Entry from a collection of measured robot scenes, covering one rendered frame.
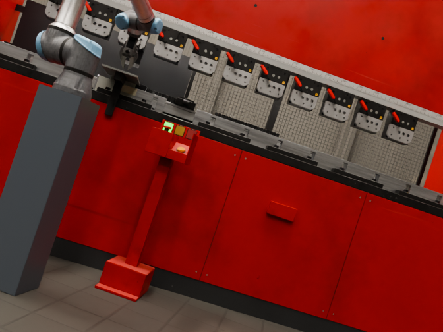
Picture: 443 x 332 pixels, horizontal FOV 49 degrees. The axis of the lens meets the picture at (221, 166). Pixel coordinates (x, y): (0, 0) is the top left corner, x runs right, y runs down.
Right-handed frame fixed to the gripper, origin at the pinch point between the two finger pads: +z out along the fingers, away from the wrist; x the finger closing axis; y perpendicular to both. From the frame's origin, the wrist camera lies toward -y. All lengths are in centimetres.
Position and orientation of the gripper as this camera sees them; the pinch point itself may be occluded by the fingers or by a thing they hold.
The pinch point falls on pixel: (125, 67)
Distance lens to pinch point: 267.8
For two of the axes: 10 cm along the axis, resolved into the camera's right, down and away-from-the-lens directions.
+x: -9.4, -3.2, -1.1
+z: -3.1, 7.2, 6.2
